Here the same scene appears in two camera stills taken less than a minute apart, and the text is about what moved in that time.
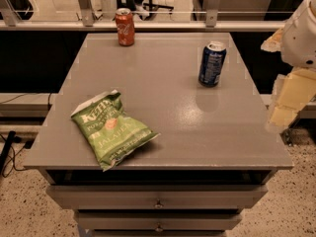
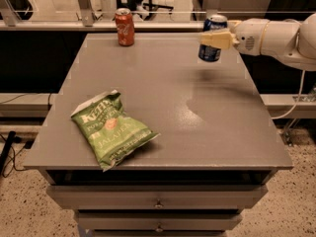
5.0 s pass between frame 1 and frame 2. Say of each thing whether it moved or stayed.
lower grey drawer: stayed
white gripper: moved
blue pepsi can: moved
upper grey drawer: stayed
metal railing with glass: stayed
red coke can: stayed
